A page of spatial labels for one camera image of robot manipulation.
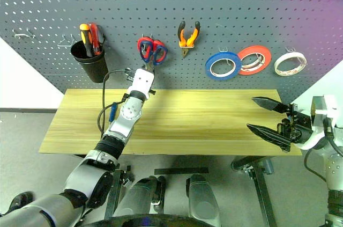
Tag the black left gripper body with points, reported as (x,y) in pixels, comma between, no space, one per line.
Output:
(130,73)

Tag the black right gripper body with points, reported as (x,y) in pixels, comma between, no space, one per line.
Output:
(300,122)

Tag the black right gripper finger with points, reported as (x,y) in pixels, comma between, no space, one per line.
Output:
(273,105)
(270,134)

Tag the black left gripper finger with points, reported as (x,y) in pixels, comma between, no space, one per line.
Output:
(149,68)

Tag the orange black needle-nose pliers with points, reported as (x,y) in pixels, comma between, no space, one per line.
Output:
(185,42)

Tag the blue tape roll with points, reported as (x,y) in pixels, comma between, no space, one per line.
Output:
(222,54)

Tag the dark round robot base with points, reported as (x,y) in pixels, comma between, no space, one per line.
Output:
(139,221)

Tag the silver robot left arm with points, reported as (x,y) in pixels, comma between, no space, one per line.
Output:
(128,114)

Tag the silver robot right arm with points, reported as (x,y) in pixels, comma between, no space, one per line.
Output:
(335,165)

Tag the grey pegboard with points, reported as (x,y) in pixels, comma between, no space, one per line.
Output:
(187,4)

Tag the metal pegboard hook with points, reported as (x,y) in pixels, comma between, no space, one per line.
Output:
(22,35)
(187,46)
(290,49)
(223,49)
(65,43)
(147,36)

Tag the black plastic cup holder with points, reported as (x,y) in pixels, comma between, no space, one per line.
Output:
(93,68)

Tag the blue marker pen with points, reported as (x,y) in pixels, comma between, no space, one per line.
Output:
(113,111)

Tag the black metal table leg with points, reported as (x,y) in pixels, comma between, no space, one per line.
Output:
(112,197)
(261,184)

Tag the white tape roll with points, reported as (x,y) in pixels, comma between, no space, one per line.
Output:
(289,54)

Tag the red tape roll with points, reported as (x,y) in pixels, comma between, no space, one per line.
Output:
(254,48)

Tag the dark grey rounded shape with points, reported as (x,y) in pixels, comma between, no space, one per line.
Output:
(203,200)
(139,194)

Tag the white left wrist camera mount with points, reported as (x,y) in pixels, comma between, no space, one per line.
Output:
(143,80)

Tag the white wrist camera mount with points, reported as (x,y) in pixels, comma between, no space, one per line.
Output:
(331,103)
(143,80)

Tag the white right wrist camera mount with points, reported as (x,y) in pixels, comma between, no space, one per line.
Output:
(331,103)

